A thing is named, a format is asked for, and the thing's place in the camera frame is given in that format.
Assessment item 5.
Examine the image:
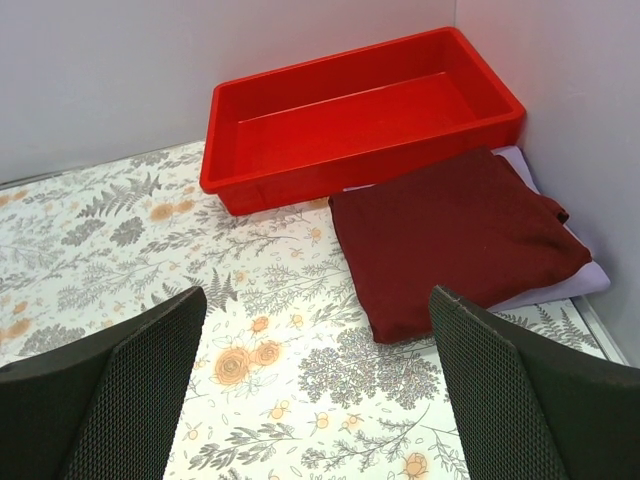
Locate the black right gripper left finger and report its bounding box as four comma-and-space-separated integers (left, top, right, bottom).
1, 287, 207, 479

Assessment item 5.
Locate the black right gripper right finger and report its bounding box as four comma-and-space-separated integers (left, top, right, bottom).
429, 286, 639, 479

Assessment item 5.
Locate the dark red t shirt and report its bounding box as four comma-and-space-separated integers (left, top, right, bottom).
327, 145, 594, 345

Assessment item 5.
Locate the floral table mat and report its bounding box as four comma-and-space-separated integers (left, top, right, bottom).
0, 139, 626, 480

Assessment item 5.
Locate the red plastic bin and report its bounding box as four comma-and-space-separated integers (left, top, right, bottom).
200, 27, 526, 216

